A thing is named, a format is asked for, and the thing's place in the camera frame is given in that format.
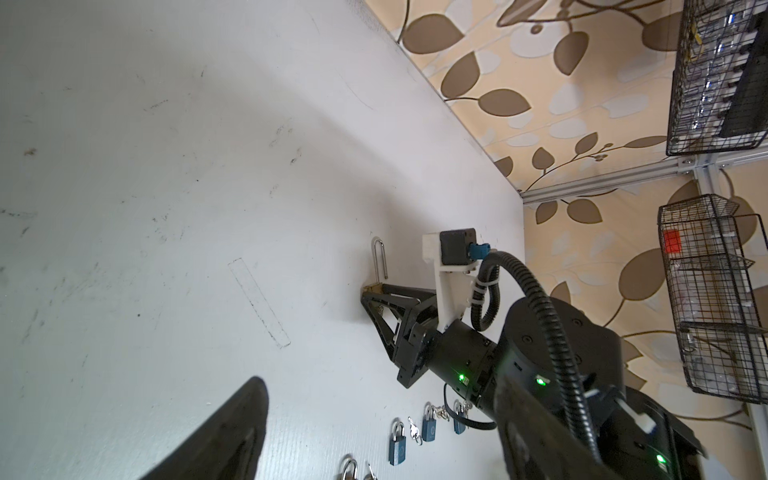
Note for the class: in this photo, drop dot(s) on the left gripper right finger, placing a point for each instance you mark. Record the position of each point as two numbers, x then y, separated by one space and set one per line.
531 438

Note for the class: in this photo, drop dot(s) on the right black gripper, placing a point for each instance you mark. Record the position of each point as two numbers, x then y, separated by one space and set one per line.
409 345

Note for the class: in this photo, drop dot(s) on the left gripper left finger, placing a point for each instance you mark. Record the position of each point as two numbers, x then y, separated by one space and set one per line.
228 444

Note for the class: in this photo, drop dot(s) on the blue padlock with key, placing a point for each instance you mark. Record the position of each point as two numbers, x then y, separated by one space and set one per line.
400 433
431 415

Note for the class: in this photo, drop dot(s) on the small brass padlock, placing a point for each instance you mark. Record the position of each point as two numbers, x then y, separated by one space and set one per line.
351 469

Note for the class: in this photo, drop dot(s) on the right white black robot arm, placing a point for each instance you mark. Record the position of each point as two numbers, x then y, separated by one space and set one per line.
538 372

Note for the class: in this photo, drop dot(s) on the black socket tool set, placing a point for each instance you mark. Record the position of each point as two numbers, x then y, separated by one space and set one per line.
748 108

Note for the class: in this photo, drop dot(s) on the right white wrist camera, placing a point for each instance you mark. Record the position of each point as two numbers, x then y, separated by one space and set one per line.
455 256

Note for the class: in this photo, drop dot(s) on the right black wire basket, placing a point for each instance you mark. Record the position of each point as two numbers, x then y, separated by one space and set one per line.
721 338

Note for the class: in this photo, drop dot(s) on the black wire basket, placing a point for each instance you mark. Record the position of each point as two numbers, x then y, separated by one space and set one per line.
721 338
715 38

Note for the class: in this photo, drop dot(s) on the back black wire basket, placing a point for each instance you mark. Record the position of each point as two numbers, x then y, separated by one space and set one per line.
715 38

